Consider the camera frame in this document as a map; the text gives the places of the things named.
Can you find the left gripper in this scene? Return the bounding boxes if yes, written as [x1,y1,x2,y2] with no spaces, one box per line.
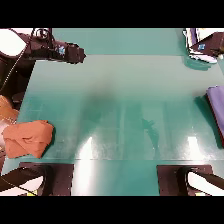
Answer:
[64,42,87,65]

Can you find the brown garment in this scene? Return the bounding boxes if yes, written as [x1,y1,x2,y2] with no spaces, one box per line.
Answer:
[0,94,20,135]

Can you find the orange garment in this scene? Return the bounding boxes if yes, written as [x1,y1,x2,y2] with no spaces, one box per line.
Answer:
[2,119,55,160]

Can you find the purple garment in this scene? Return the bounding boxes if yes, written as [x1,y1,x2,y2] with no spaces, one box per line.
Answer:
[205,85,224,148]

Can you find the black cable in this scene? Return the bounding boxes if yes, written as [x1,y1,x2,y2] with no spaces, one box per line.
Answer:
[0,30,35,92]

